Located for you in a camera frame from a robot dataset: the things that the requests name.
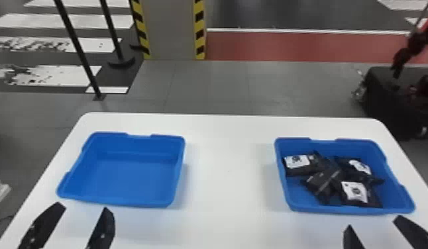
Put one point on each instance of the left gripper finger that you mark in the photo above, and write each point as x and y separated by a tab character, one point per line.
42	227
103	229

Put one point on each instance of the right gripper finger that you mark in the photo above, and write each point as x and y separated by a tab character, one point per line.
350	240
414	232

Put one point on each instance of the black part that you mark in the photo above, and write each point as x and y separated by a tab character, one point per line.
302	163
321	184
358	169
358	194

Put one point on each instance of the blue tray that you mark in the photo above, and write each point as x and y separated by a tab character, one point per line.
342	174
125	168

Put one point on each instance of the striped post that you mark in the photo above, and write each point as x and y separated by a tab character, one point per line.
199	29

